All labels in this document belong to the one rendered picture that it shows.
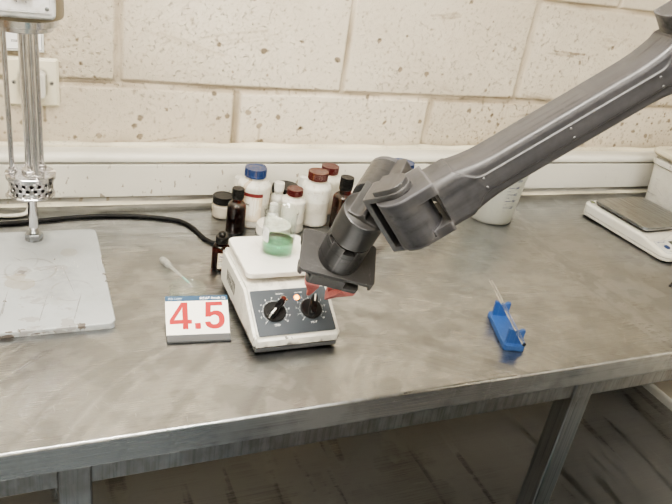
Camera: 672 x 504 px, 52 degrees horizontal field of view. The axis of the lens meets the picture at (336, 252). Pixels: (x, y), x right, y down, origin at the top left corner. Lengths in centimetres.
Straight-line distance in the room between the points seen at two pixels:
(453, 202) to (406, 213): 5
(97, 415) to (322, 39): 87
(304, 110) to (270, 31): 18
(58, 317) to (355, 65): 79
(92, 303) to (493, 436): 128
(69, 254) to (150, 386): 35
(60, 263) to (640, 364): 95
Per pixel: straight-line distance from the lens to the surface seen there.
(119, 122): 139
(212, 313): 102
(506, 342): 112
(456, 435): 199
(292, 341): 99
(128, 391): 92
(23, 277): 114
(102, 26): 134
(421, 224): 78
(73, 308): 106
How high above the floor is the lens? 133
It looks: 27 degrees down
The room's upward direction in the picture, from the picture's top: 9 degrees clockwise
